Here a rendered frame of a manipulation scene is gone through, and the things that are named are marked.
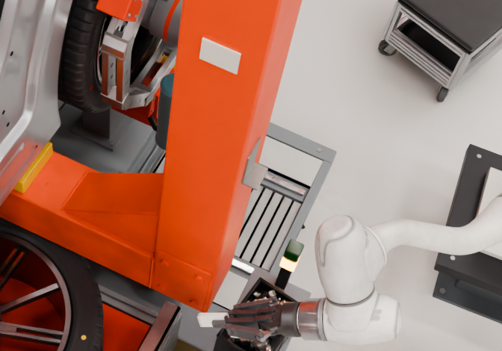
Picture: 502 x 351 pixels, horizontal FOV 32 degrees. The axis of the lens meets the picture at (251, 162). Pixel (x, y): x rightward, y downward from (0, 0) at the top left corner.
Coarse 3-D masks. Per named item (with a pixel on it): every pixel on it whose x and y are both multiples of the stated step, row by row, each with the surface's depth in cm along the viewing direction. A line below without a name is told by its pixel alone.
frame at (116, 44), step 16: (144, 0) 208; (112, 16) 210; (112, 32) 211; (128, 32) 210; (112, 48) 211; (128, 48) 212; (160, 48) 258; (176, 48) 259; (112, 64) 220; (128, 64) 218; (112, 80) 225; (128, 80) 224; (144, 80) 253; (160, 80) 252; (112, 96) 227; (128, 96) 229; (144, 96) 244
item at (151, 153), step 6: (60, 108) 297; (150, 144) 296; (156, 144) 297; (144, 150) 295; (150, 150) 295; (156, 150) 294; (162, 150) 302; (144, 156) 293; (150, 156) 291; (156, 156) 297; (138, 162) 292; (144, 162) 292; (150, 162) 293; (132, 168) 290; (138, 168) 290; (144, 168) 288; (150, 168) 296
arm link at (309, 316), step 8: (304, 304) 185; (312, 304) 185; (320, 304) 184; (304, 312) 184; (312, 312) 183; (320, 312) 183; (304, 320) 183; (312, 320) 183; (320, 320) 182; (304, 328) 183; (312, 328) 183; (320, 328) 182; (304, 336) 184; (312, 336) 184; (320, 336) 183
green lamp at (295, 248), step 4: (292, 240) 223; (296, 240) 224; (288, 244) 222; (292, 244) 223; (296, 244) 223; (300, 244) 223; (288, 248) 222; (292, 248) 222; (296, 248) 222; (300, 248) 222; (284, 252) 223; (288, 252) 222; (292, 252) 221; (296, 252) 221; (300, 252) 222; (284, 256) 224; (288, 256) 223; (292, 256) 222; (296, 256) 222; (292, 260) 224; (296, 260) 223
